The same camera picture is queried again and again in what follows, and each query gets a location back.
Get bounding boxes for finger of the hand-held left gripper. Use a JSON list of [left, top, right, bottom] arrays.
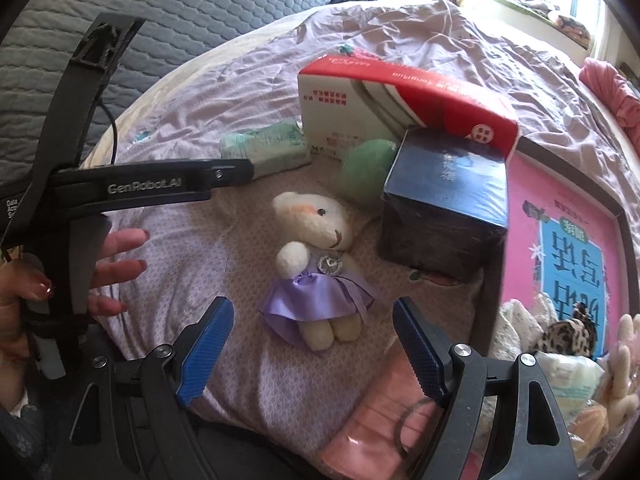
[[29, 12, 147, 177], [49, 157, 257, 212]]

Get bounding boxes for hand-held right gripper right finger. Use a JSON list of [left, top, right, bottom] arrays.
[[391, 296, 576, 480]]

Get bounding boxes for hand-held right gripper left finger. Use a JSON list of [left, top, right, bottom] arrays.
[[70, 296, 236, 480]]

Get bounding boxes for dark framed tray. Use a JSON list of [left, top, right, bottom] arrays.
[[470, 136, 640, 467]]

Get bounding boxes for white green tissue pack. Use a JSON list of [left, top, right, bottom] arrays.
[[219, 119, 312, 179], [544, 350, 607, 411]]

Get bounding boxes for plush bear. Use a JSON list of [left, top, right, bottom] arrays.
[[259, 191, 379, 354]]

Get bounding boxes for leopard print scrunchie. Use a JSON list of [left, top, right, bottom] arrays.
[[541, 302, 599, 359]]

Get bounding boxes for beige puff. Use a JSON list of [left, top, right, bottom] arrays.
[[564, 404, 610, 462]]

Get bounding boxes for round green sponge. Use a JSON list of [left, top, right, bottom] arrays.
[[339, 138, 401, 207]]

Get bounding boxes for person's left hand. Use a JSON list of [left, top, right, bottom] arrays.
[[0, 227, 149, 366]]

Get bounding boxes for lilac patterned blanket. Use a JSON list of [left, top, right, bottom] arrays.
[[100, 0, 640, 466]]

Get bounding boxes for white floral scrunchie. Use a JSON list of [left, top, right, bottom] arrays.
[[492, 294, 557, 377]]

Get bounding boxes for pink book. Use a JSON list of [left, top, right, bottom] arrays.
[[500, 152, 640, 362]]

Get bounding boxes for grey quilted headboard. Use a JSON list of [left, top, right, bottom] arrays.
[[0, 0, 359, 172]]

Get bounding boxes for dark blue box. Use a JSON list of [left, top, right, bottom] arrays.
[[377, 126, 509, 282]]

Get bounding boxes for cream fluffy plush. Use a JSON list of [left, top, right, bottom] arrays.
[[599, 314, 640, 422]]

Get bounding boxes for person's grey patterned clothing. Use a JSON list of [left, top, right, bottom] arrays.
[[0, 400, 52, 480]]

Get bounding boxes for red and white cardboard box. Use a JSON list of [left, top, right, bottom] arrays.
[[297, 54, 522, 162]]

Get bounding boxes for pink quilt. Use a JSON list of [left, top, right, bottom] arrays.
[[579, 57, 640, 134]]

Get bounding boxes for brown patterned blanket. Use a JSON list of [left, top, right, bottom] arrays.
[[500, 0, 597, 49]]

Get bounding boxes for thick black cable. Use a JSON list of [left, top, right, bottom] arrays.
[[94, 99, 119, 167]]

